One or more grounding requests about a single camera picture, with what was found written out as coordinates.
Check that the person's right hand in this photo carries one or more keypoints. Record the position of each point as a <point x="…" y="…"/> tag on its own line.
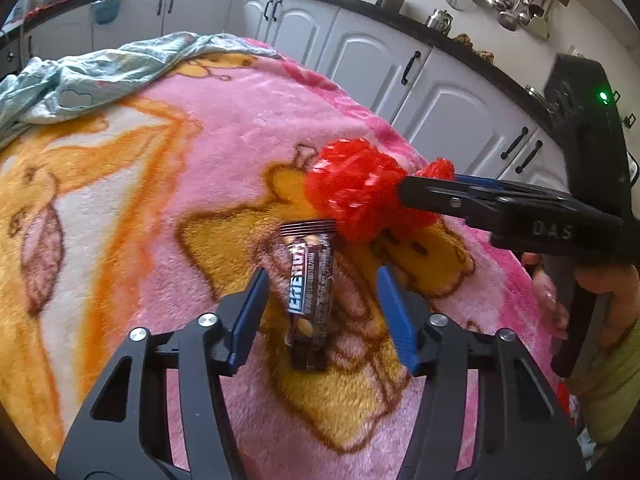
<point x="615" y="300"/>

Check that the light blue cloth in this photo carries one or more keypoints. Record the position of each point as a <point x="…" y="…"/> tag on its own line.
<point x="100" y="75"/>

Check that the steel pan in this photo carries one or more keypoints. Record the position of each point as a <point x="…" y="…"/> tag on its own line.
<point x="536" y="93"/>

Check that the white kitchen cabinets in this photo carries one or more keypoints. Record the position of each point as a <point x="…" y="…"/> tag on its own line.
<point x="360" y="55"/>

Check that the red plastic bag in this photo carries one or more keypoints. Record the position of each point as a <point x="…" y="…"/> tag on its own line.
<point x="567" y="395"/>

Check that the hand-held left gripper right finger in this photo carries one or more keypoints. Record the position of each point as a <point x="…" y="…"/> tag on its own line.
<point x="400" y="325"/>

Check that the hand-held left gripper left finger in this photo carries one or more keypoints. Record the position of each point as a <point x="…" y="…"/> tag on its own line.
<point x="247" y="320"/>

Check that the steel lidded pot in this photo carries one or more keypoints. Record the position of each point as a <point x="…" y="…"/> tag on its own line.
<point x="439" y="21"/>

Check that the teal hanging basket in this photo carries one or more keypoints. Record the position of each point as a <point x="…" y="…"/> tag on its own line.
<point x="106" y="10"/>

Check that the pink printed blanket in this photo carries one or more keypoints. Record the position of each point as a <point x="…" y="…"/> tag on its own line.
<point x="125" y="210"/>

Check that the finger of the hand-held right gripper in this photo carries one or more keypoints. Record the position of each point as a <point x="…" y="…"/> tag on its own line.
<point x="480" y="181"/>
<point x="450" y="200"/>

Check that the hanging steel utensils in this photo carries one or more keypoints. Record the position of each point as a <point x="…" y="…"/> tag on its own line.
<point x="510" y="15"/>

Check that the brown dried food pile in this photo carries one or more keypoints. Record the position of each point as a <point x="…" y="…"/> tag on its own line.
<point x="472" y="47"/>

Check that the brown chocolate bar wrapper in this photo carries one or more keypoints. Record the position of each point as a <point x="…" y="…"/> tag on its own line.
<point x="307" y="300"/>

